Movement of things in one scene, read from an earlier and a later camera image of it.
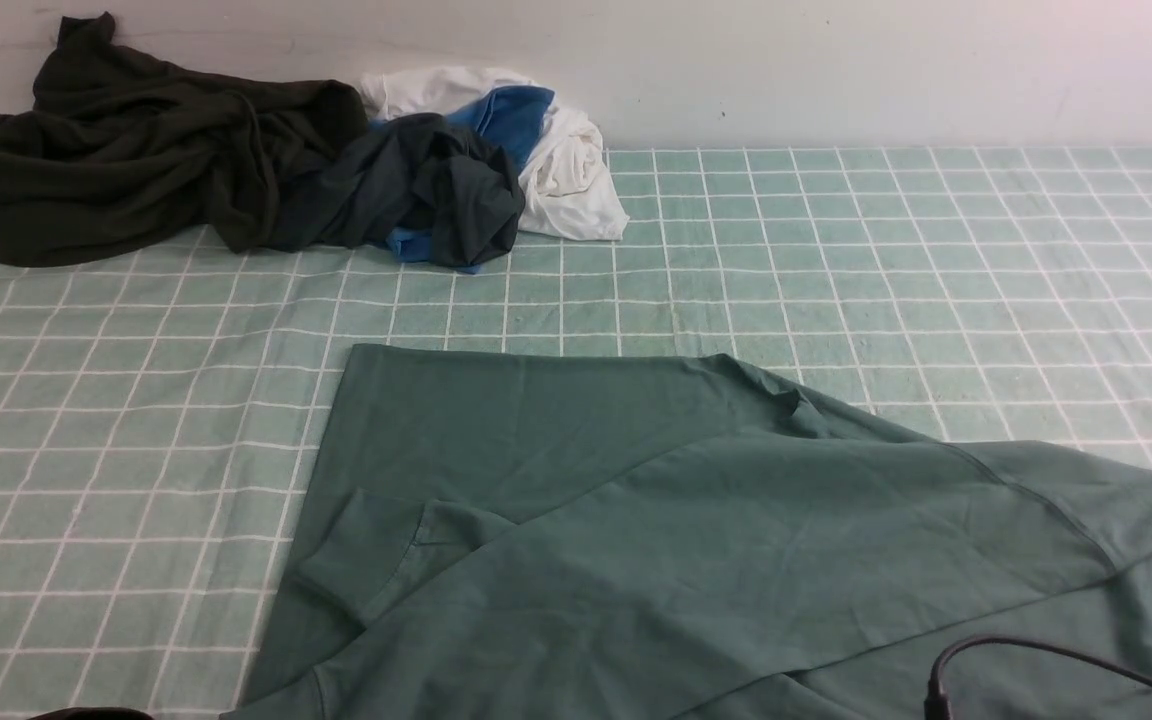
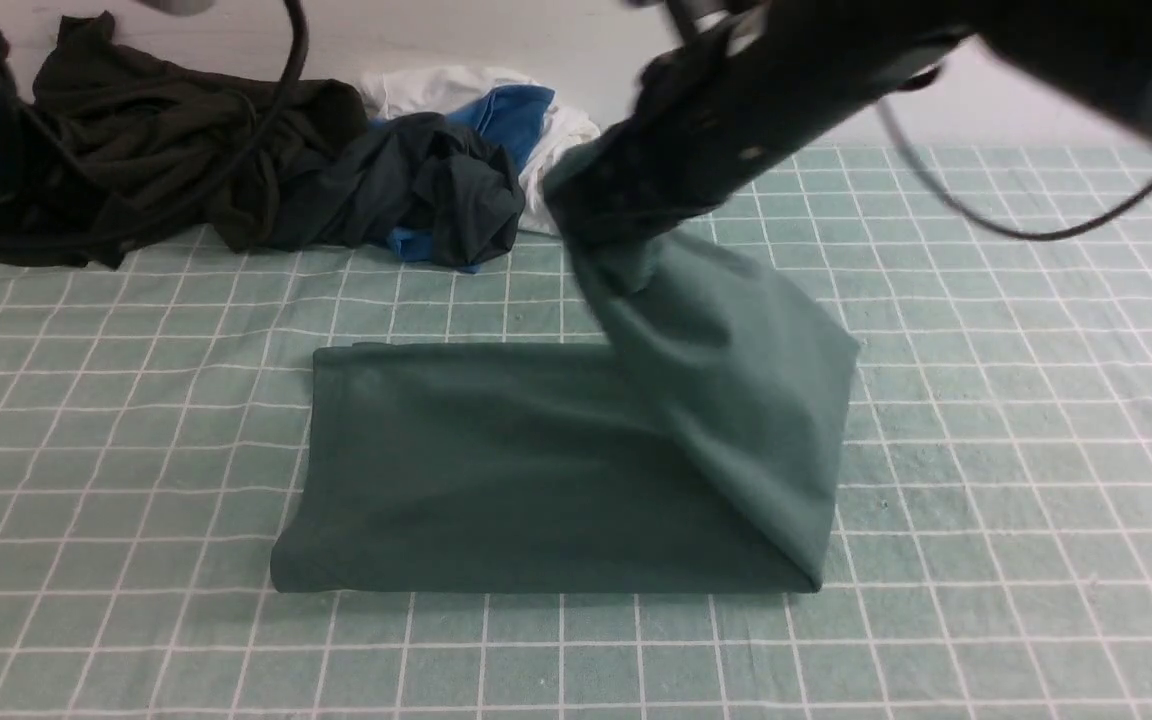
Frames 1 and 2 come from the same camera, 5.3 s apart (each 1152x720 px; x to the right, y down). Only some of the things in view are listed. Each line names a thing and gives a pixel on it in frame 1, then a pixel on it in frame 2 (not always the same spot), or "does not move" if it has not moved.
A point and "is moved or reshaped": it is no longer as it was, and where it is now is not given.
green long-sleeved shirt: (504, 534) is moved or reshaped
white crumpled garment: (568, 193) does not move
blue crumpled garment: (508, 119) does not move
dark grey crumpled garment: (418, 175) does not move
